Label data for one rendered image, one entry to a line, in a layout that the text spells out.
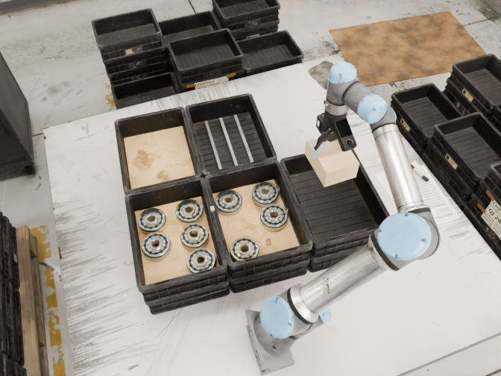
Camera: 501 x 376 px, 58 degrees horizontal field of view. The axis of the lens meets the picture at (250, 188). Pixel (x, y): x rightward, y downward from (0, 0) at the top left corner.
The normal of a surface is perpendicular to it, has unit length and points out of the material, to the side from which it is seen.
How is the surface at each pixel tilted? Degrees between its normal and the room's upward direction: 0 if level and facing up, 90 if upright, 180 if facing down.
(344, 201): 0
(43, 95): 0
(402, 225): 35
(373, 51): 0
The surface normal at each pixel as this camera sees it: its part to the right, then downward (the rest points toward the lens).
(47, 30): -0.02, -0.60
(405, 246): -0.47, -0.22
